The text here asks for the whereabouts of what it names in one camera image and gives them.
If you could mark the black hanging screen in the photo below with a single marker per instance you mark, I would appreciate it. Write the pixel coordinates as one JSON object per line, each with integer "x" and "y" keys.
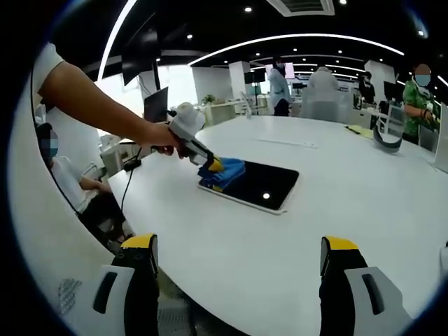
{"x": 140, "y": 57}

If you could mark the ceiling air vent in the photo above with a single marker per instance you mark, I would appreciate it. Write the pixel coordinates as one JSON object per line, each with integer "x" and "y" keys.
{"x": 301, "y": 6}

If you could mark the white mesh office chair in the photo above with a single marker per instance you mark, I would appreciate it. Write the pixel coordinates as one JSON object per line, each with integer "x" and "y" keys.
{"x": 395, "y": 119}

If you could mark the blue cleaning cloth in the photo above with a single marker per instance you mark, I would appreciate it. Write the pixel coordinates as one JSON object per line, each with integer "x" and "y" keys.
{"x": 227, "y": 171}

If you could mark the frosted partition screen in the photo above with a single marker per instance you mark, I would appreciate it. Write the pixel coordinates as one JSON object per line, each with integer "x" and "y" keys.
{"x": 325, "y": 106}

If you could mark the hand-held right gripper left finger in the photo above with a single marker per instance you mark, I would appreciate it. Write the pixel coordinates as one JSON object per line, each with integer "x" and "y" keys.
{"x": 141, "y": 287}

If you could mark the person's left hand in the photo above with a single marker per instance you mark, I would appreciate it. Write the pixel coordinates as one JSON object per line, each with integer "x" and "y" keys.
{"x": 162, "y": 140}

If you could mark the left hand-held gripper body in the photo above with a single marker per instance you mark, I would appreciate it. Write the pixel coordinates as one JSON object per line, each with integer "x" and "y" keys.
{"x": 187, "y": 120}

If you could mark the person's white shirt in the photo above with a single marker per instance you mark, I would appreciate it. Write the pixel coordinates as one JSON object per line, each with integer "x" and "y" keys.
{"x": 45, "y": 245}

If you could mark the potted green plant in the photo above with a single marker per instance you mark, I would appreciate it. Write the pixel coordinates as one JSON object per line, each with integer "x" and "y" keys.
{"x": 209, "y": 99}

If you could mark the yellow paper sheet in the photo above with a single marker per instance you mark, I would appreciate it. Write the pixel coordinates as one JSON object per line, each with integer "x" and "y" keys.
{"x": 358, "y": 131}

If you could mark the black monitor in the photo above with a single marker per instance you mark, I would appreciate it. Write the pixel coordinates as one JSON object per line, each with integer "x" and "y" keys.
{"x": 156, "y": 105}

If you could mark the white panel board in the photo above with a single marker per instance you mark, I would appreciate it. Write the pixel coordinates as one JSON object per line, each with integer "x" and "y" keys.
{"x": 442, "y": 140}

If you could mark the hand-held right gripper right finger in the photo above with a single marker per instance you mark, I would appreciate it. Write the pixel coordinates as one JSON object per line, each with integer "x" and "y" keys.
{"x": 341, "y": 290}

